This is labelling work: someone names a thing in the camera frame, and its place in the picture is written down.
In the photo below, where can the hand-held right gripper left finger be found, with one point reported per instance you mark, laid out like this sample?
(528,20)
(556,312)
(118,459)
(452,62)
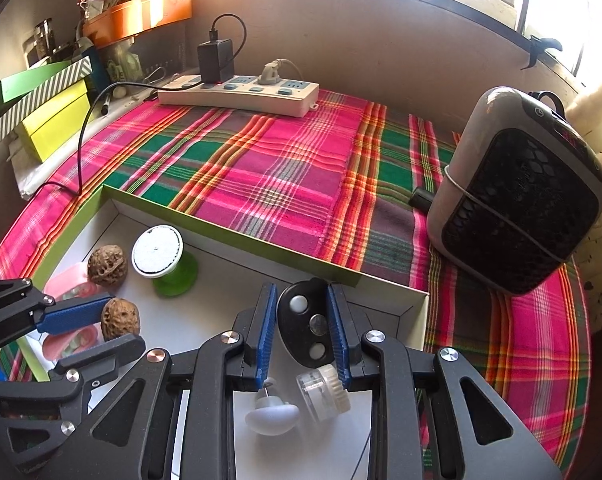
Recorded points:
(266,330)

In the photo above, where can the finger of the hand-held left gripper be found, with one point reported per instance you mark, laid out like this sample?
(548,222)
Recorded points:
(111,352)
(76,312)

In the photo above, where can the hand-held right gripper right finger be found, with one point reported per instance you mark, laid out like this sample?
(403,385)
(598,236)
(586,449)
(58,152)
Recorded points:
(337,330)

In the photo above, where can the black oval three-button device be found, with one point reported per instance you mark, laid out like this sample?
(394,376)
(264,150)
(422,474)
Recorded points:
(293,330)

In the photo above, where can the brown walnut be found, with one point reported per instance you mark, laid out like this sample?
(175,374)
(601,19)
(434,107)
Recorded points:
(107,266)
(121,317)

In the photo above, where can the small clear plastic jar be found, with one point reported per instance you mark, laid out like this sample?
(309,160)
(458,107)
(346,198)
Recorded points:
(321,392)

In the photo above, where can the green and white cardboard box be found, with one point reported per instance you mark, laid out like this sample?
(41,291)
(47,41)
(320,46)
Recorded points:
(221,280)

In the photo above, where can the green spool with white top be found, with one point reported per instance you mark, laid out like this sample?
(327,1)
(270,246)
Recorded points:
(156,250)

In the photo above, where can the white round knob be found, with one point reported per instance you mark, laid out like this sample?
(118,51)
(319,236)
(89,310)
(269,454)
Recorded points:
(271,417)

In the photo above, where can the white board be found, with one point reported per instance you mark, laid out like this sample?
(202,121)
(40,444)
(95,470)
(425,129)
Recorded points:
(28,175)

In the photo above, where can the plaid tablecloth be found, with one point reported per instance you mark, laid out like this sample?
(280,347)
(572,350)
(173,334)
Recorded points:
(281,185)

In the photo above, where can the small black plug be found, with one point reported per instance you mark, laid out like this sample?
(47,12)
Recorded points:
(422,197)

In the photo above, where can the yellow-green cardboard box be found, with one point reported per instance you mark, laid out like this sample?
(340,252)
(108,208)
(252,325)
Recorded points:
(56,125)

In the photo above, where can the grey portable heater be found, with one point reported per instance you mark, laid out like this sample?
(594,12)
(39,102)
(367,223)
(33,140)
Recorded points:
(511,210)

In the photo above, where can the cream power strip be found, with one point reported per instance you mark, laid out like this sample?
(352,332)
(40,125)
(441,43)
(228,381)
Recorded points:
(281,102)

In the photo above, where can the striped box lid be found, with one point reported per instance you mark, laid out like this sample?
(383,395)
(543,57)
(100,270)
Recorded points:
(46,85)

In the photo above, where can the green box lid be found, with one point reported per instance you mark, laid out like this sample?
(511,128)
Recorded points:
(11,85)

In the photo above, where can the green printed packet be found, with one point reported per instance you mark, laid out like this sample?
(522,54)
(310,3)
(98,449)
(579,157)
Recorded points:
(123,67)

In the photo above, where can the white plug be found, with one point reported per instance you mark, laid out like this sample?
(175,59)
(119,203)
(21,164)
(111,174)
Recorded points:
(270,72)

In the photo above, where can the cream printed curtain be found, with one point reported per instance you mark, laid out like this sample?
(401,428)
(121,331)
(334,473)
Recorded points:
(601,285)

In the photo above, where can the glass jar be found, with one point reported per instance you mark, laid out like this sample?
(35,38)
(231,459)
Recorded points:
(43,40)

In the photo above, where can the black power adapter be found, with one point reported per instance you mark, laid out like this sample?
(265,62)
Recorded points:
(216,60)

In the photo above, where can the orange tray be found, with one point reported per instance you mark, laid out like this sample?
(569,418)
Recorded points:
(131,17)

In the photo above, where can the black window clip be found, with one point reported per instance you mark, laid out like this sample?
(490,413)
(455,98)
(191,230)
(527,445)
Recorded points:
(538,47)

